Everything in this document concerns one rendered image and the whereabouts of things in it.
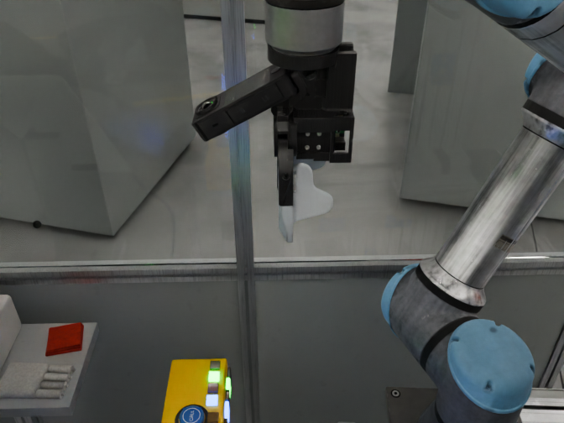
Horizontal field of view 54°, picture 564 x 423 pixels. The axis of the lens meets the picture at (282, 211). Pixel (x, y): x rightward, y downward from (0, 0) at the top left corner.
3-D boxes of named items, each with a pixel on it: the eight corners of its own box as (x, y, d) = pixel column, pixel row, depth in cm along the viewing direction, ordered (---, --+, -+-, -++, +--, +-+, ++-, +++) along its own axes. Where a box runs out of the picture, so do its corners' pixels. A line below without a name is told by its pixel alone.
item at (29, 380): (12, 367, 123) (9, 360, 122) (77, 368, 123) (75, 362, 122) (-6, 399, 116) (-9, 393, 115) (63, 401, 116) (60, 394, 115)
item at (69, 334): (49, 331, 132) (47, 325, 131) (84, 326, 134) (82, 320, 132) (45, 357, 126) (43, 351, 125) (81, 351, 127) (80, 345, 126)
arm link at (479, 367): (468, 457, 76) (489, 397, 69) (413, 383, 86) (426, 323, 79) (535, 427, 80) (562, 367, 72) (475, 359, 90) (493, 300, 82)
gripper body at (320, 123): (351, 169, 58) (360, 58, 51) (268, 170, 58) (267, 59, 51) (342, 136, 64) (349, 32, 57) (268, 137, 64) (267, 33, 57)
